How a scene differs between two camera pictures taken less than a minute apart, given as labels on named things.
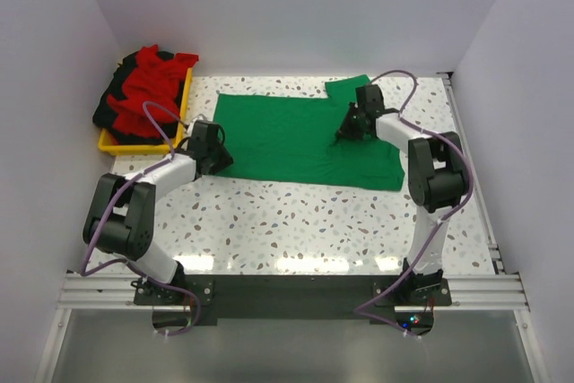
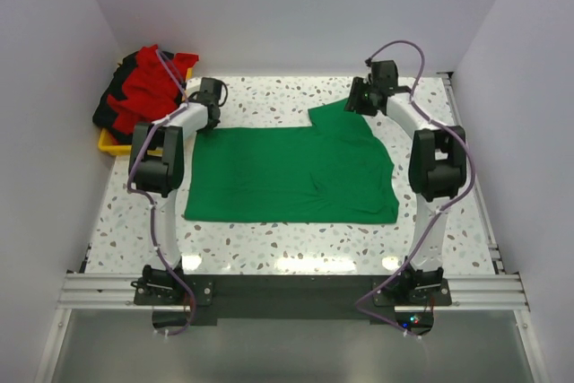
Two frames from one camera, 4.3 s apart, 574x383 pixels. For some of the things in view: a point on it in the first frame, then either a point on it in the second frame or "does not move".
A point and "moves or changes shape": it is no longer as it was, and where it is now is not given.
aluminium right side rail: x=473 y=170 does not move
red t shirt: x=154 y=78 does not move
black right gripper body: x=351 y=126 to x=361 y=97
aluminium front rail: x=117 y=292 does not move
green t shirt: x=292 y=140 moves or changes shape
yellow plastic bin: x=107 y=144 does not move
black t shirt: x=121 y=75 does not move
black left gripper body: x=221 y=159 to x=213 y=125
